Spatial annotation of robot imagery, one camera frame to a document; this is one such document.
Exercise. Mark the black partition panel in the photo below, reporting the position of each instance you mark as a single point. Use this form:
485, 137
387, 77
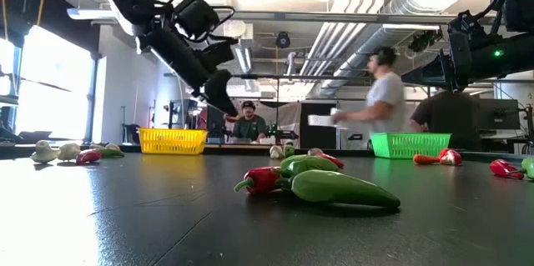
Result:
318, 130

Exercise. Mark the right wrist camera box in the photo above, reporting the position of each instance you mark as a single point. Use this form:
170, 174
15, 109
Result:
519, 5

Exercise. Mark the yellow plastic basket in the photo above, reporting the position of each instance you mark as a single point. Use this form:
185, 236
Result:
173, 141

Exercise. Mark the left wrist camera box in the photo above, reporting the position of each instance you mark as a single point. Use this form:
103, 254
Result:
196, 16

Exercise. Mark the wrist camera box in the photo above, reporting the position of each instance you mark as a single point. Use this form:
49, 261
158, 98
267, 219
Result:
196, 16
519, 5

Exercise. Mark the small green bell pepper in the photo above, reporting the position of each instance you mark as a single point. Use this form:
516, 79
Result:
288, 150

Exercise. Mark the black round ceiling speaker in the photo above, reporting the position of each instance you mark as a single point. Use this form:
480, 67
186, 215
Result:
283, 40

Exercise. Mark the black background rack frame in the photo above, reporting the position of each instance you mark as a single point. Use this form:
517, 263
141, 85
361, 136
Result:
292, 76

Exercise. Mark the glossy red pepper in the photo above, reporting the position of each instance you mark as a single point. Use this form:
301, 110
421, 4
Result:
505, 169

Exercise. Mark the black ceiling track light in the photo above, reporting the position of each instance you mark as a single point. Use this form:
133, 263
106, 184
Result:
425, 40

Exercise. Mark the large green bell pepper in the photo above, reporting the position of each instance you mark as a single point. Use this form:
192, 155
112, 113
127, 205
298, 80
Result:
308, 164

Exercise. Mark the small red chili pepper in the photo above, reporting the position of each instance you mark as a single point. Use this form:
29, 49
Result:
88, 157
331, 160

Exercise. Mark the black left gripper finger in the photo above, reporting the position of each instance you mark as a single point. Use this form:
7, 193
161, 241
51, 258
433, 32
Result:
220, 91

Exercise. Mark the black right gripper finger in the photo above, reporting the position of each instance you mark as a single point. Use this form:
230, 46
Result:
434, 72

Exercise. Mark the bright large window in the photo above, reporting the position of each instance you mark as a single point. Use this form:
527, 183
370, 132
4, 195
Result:
54, 86

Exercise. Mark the white ceiling air box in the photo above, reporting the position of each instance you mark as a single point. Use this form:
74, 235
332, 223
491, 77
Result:
244, 32

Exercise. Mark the green plastic basket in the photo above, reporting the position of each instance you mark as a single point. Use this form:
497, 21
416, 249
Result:
411, 145

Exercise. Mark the black computer monitor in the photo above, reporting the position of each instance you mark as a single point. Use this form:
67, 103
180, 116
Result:
498, 113

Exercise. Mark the grey overhead frame rail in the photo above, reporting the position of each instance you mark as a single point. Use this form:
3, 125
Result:
313, 17

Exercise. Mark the large red chili pepper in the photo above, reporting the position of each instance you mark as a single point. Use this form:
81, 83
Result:
260, 179

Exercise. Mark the black background robot arm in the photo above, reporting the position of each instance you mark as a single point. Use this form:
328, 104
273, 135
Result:
354, 137
283, 134

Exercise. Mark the person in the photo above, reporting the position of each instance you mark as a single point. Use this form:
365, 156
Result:
249, 126
446, 120
388, 95

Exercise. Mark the small green chili pepper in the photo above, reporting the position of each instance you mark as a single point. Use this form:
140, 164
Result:
112, 153

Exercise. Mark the long green jalapeno pepper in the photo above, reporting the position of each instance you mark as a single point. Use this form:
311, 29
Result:
342, 189

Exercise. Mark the black equipment stand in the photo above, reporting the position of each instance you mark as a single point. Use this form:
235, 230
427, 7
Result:
179, 113

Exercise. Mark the white cloth backdrop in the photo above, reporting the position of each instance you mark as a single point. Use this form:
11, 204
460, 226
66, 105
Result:
288, 118

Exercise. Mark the glossy green pepper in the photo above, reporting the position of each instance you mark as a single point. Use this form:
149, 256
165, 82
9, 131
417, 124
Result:
529, 168

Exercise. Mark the large silver ventilation duct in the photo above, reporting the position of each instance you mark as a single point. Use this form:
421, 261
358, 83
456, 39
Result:
375, 45

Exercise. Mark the white ceiling pipe run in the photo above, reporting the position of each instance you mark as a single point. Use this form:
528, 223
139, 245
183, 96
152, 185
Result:
334, 45

